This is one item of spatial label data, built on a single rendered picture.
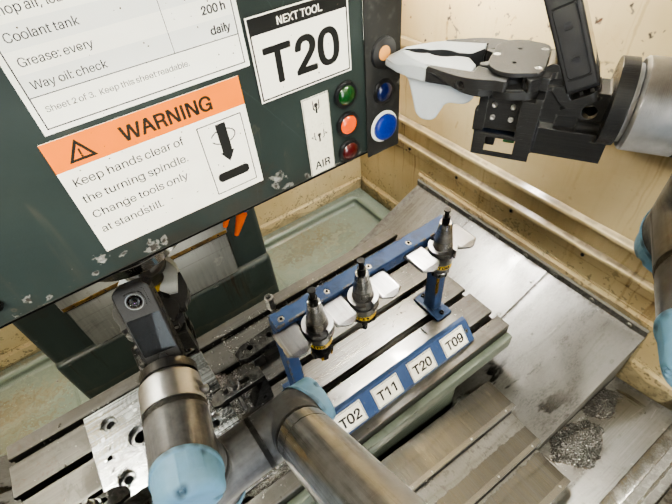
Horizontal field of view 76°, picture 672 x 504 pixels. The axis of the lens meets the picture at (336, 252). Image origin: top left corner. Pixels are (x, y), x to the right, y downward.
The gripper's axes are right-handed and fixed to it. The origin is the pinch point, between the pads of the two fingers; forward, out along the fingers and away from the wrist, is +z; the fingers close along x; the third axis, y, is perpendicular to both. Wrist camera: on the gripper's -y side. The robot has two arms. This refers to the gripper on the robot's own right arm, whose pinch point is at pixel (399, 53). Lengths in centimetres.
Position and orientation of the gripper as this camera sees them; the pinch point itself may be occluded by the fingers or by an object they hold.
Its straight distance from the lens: 46.6
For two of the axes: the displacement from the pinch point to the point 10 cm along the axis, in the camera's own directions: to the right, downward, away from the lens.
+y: 0.8, 6.9, 7.2
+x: 4.2, -6.7, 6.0
